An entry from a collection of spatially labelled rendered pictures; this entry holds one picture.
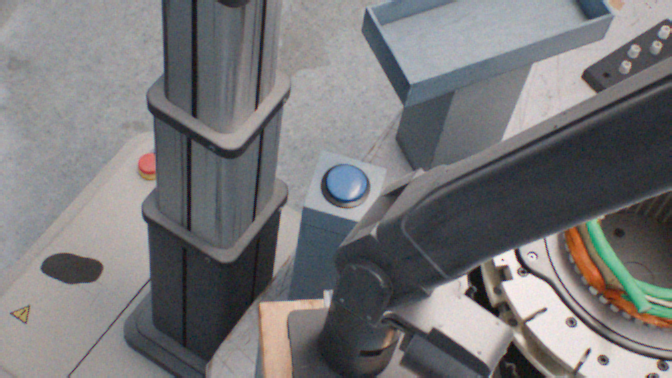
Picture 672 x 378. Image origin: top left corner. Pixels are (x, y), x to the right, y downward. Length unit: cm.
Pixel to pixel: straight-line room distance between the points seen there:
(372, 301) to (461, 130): 67
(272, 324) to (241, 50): 30
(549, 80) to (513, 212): 99
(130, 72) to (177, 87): 119
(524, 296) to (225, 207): 49
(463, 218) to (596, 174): 11
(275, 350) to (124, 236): 99
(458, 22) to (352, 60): 124
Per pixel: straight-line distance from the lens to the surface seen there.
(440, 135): 146
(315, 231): 128
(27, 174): 247
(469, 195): 73
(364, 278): 81
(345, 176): 125
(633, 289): 112
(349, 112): 255
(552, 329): 116
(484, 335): 86
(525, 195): 70
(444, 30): 140
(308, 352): 97
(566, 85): 170
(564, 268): 118
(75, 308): 205
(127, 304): 204
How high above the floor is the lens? 211
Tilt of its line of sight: 59 degrees down
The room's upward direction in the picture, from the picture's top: 11 degrees clockwise
